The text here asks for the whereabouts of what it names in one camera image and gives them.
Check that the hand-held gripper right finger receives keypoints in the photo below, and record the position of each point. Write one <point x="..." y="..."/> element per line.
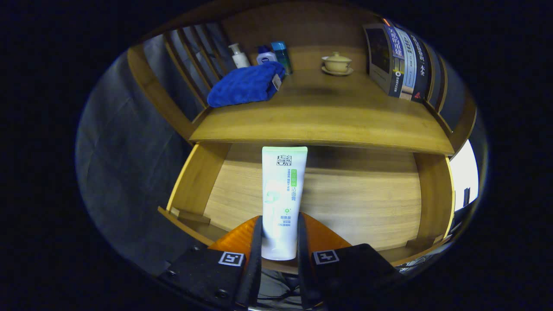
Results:
<point x="306" y="268"/>

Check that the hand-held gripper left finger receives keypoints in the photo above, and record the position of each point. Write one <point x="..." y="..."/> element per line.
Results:
<point x="250" y="268"/>

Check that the white facial cleanser tube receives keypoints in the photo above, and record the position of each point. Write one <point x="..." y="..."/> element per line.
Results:
<point x="283" y="194"/>

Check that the wooden drawer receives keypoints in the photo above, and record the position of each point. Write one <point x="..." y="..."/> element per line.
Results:
<point x="358" y="198"/>

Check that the wooden countertop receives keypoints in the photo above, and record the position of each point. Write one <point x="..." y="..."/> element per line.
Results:
<point x="324" y="112"/>

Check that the wooden cabinet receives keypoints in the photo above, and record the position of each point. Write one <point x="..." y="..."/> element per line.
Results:
<point x="302" y="30"/>

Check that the black backdrop cloth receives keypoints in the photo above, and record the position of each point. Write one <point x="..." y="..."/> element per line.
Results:
<point x="125" y="164"/>

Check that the blue folded towel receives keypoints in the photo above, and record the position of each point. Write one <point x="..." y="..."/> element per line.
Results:
<point x="242" y="86"/>

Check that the beige lidded teacup with saucer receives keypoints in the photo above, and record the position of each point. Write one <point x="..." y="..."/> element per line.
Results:
<point x="337" y="64"/>

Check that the white pump bottle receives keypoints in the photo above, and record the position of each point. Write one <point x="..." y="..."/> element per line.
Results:
<point x="239" y="58"/>

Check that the white bottle with blue cap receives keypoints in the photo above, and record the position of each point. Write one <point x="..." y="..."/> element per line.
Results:
<point x="265" y="57"/>

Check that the teal bottle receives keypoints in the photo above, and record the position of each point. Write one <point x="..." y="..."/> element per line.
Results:
<point x="281" y="54"/>

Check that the blue spine book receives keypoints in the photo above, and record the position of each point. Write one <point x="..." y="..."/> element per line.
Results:
<point x="382" y="56"/>

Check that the white spine book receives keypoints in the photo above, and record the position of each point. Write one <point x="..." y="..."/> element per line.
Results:
<point x="408" y="65"/>

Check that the black spine book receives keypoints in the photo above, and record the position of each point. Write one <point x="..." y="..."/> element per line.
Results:
<point x="422" y="69"/>

